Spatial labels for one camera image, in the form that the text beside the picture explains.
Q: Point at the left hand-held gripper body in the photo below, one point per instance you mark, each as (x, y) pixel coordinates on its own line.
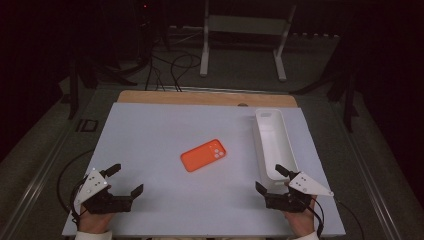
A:
(91, 186)

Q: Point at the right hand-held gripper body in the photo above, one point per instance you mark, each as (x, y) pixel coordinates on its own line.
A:
(305, 185)

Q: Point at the white plastic tray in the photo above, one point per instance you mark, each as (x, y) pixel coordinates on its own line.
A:
(275, 146)

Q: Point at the orange phone case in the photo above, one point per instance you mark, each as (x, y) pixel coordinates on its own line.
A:
(203, 155)

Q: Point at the person's left hand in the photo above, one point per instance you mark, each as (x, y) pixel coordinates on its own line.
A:
(95, 222)

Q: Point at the person's right hand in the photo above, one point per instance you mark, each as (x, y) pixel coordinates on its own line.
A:
(302, 221)

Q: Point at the pale grey table mat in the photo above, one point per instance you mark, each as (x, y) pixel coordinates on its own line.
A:
(150, 133)

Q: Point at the dark tripod stand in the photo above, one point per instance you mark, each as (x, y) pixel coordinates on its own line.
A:
(74, 93)
(348, 100)

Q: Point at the white metal stand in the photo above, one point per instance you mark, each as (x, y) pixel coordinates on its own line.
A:
(205, 50)

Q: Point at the black square floor frame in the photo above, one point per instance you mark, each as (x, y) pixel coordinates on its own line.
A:
(80, 125)

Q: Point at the metal floor rail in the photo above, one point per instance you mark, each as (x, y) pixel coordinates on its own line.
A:
(373, 186)
(36, 186)

